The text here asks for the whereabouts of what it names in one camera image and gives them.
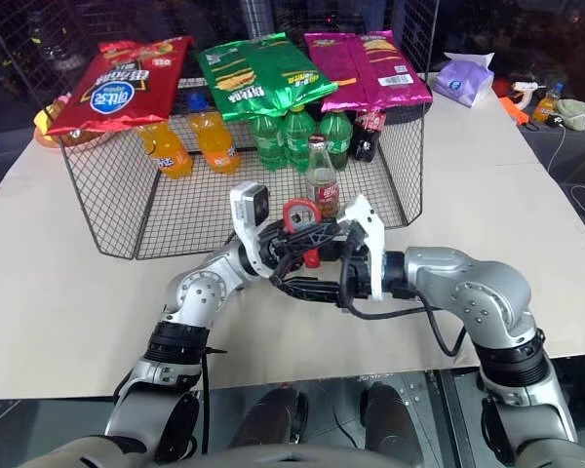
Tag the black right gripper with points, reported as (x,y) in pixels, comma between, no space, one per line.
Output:
(355,285)

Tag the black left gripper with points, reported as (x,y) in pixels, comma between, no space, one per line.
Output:
(268,253)

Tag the red bottle opener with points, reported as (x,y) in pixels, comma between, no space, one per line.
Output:
(313,257)

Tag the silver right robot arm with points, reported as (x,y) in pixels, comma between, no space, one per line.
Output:
(482,287)

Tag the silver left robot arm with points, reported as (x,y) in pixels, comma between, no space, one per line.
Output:
(200,292)

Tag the glass bottle with red label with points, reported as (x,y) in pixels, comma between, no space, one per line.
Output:
(322,175)

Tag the green soda plastic bottle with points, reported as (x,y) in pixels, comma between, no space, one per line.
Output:
(268,141)
(300,139)
(336,134)

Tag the dark cola plastic bottle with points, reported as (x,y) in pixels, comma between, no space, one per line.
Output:
(368,139)

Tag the orange soda plastic bottle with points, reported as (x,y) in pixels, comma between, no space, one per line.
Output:
(214,141)
(168,151)

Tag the small orange soda bottle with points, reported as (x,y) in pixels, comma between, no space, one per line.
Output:
(546,109)

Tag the dark rounded robot foot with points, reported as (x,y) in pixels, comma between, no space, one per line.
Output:
(273,414)
(390,414)

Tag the green chips bag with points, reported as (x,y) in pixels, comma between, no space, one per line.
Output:
(258,73)

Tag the magenta chips bag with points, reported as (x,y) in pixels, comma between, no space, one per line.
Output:
(370,68)

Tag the purple tissue pack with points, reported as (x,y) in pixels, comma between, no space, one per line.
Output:
(460,80)

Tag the red chips bag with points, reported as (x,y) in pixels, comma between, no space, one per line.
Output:
(122,92)

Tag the grey robot torso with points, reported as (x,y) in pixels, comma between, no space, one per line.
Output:
(127,453)

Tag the orange flat tool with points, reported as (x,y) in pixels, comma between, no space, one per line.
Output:
(514,111)

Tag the white glue gun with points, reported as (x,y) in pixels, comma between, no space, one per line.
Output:
(524,88)

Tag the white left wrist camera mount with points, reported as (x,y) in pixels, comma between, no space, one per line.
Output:
(241,214)

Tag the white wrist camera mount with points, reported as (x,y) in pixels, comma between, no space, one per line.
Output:
(373,244)
(241,214)

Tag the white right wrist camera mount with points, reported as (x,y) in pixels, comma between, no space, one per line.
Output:
(373,244)

